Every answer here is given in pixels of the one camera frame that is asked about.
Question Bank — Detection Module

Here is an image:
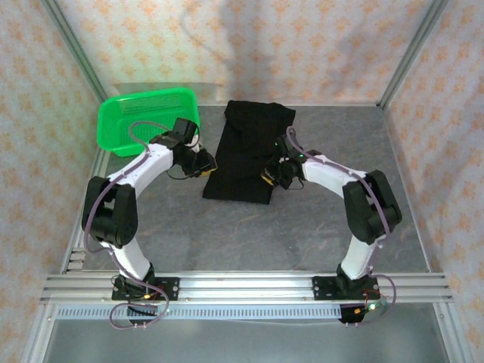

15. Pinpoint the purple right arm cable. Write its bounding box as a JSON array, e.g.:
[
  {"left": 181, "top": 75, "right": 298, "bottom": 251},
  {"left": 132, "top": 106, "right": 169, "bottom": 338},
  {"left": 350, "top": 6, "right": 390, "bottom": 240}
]
[{"left": 285, "top": 126, "right": 398, "bottom": 327}]

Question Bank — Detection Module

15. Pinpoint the aluminium lower frame rail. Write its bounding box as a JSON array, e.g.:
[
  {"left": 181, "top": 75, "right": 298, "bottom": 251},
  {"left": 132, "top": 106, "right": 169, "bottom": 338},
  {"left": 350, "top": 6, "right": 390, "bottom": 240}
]
[
  {"left": 433, "top": 302, "right": 468, "bottom": 363},
  {"left": 20, "top": 304, "right": 57, "bottom": 363}
]

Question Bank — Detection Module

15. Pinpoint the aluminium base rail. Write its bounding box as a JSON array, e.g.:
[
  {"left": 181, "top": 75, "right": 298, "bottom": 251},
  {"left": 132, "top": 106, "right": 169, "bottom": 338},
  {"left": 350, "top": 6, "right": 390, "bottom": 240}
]
[{"left": 41, "top": 272, "right": 453, "bottom": 303}]

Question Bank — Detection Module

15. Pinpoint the black t-shirt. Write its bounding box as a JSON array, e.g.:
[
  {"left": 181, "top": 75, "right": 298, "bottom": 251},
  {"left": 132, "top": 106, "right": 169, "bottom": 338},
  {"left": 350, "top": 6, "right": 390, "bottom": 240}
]
[{"left": 202, "top": 99, "right": 297, "bottom": 206}]

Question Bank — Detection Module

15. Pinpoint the green plastic basket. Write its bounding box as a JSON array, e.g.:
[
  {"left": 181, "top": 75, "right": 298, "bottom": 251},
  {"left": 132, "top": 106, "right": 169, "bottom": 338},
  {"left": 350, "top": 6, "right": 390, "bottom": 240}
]
[{"left": 97, "top": 87, "right": 201, "bottom": 158}]

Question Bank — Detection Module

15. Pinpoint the aluminium frame post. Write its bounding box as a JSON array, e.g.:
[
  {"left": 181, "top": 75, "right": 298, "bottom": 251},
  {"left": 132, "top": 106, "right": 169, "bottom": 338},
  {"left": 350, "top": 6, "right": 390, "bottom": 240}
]
[
  {"left": 40, "top": 0, "right": 111, "bottom": 103},
  {"left": 377, "top": 0, "right": 451, "bottom": 110}
]

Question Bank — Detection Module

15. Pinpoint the small controller board with wires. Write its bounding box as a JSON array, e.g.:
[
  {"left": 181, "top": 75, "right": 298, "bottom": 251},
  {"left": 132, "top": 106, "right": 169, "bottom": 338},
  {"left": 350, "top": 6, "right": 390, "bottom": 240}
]
[
  {"left": 338, "top": 296, "right": 390, "bottom": 327},
  {"left": 126, "top": 290, "right": 169, "bottom": 327}
]

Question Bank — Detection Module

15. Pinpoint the grey slotted cable duct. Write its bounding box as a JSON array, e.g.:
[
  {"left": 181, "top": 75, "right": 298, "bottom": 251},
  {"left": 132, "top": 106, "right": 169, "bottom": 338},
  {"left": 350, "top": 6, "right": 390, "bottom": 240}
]
[{"left": 54, "top": 305, "right": 343, "bottom": 321}]

